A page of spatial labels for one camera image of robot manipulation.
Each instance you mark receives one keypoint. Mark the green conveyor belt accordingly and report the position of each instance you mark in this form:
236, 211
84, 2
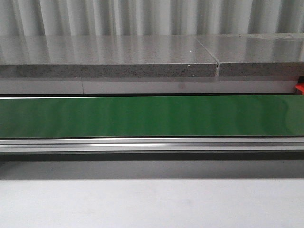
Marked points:
227, 115

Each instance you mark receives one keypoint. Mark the grey stone slab right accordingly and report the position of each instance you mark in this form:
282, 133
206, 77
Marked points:
261, 55

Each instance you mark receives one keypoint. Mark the grey stone slab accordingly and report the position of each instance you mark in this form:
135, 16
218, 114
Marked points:
104, 57
261, 55

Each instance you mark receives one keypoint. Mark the grey stone slab left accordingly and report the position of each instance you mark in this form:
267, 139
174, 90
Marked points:
104, 57

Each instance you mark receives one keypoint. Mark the red plastic tray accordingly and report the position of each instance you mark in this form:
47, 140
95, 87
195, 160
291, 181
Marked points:
299, 88

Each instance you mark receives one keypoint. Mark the white corrugated curtain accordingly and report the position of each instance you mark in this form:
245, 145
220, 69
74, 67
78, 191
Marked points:
150, 17

